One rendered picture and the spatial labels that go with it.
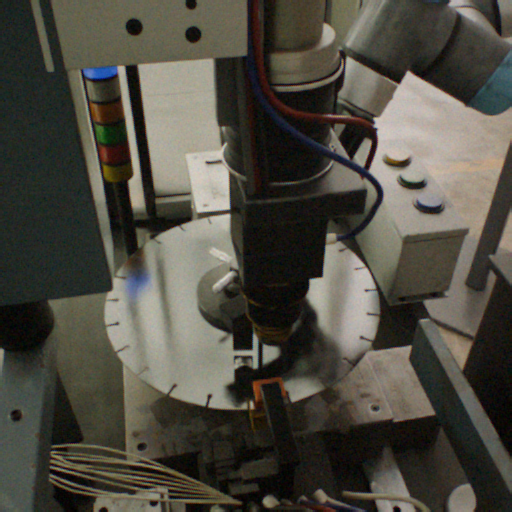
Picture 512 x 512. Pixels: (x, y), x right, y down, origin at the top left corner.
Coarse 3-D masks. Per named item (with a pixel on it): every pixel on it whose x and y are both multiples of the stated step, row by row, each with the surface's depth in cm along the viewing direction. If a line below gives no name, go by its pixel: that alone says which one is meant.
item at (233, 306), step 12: (228, 300) 61; (240, 300) 61; (228, 312) 59; (240, 312) 59; (228, 324) 60; (240, 324) 60; (252, 324) 61; (240, 336) 62; (252, 336) 62; (240, 348) 63; (252, 348) 63
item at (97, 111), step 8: (96, 104) 79; (104, 104) 79; (112, 104) 79; (120, 104) 81; (96, 112) 80; (104, 112) 80; (112, 112) 80; (120, 112) 81; (96, 120) 81; (104, 120) 81; (112, 120) 81; (120, 120) 82
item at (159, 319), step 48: (192, 240) 80; (144, 288) 73; (192, 288) 73; (336, 288) 73; (144, 336) 67; (192, 336) 67; (336, 336) 67; (192, 384) 62; (240, 384) 62; (288, 384) 62
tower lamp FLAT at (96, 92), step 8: (88, 80) 77; (96, 80) 77; (104, 80) 77; (112, 80) 78; (88, 88) 78; (96, 88) 78; (104, 88) 78; (112, 88) 78; (120, 88) 80; (88, 96) 80; (96, 96) 78; (104, 96) 78; (112, 96) 79; (120, 96) 80
